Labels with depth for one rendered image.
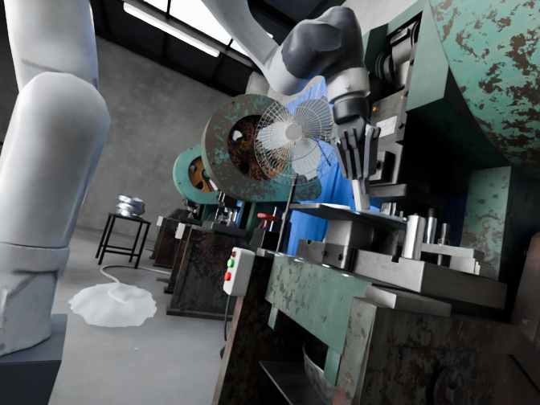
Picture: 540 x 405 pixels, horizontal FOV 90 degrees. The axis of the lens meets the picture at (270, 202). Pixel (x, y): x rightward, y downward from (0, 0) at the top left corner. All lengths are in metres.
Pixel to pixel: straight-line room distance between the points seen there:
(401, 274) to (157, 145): 6.99
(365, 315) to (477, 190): 0.60
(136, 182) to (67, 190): 6.69
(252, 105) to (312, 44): 1.60
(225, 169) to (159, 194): 5.29
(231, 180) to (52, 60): 1.53
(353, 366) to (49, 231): 0.49
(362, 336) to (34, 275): 0.48
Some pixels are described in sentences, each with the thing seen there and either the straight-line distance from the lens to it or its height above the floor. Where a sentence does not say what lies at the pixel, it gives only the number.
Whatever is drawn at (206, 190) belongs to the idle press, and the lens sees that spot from 3.77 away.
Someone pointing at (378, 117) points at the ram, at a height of 1.11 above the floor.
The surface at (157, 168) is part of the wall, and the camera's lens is 7.23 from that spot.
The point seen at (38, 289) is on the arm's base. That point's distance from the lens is 0.53.
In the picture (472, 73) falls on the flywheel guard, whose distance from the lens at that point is 0.56.
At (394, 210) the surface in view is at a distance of 0.83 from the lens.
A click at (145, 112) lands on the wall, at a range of 7.53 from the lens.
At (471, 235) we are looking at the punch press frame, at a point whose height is 0.82.
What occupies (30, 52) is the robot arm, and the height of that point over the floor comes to 0.86.
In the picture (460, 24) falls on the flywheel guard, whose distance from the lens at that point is 0.55.
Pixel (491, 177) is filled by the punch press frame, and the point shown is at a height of 0.98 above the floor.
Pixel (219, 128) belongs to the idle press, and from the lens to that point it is 2.02.
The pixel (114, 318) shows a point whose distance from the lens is 1.75.
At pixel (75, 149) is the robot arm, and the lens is 0.46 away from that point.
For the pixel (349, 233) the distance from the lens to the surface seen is 0.69.
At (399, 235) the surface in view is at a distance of 0.76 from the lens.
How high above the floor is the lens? 0.68
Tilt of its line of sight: 8 degrees up
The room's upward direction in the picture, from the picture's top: 13 degrees clockwise
